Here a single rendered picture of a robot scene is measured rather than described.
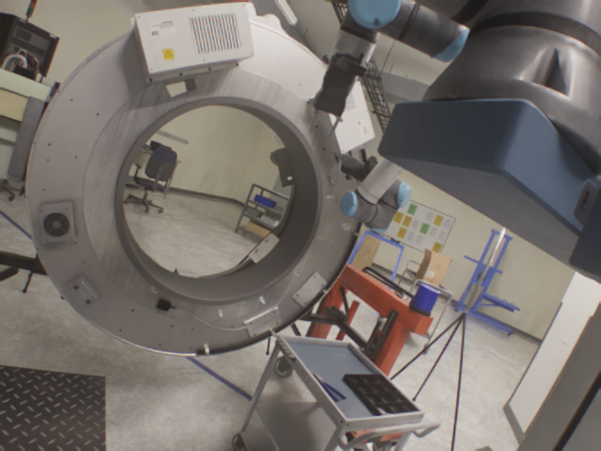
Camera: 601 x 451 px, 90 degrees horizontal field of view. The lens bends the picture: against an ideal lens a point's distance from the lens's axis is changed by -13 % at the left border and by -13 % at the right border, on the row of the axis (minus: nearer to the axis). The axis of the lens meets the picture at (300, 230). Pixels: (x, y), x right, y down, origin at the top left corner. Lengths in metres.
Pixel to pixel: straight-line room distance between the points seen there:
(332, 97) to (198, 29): 0.51
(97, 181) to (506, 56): 1.21
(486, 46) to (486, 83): 0.05
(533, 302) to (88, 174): 10.35
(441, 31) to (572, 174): 0.43
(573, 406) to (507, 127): 0.25
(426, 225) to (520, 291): 3.11
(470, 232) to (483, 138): 9.88
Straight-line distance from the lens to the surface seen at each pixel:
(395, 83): 6.50
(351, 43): 0.82
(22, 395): 1.11
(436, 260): 4.61
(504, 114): 0.29
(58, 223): 1.30
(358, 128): 1.46
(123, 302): 1.47
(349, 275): 2.27
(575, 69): 0.36
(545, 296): 10.75
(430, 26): 0.71
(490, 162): 0.28
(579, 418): 0.40
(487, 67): 0.34
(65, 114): 1.30
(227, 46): 1.19
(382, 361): 2.01
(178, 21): 1.17
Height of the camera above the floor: 1.34
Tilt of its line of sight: 7 degrees down
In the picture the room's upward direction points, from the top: 22 degrees clockwise
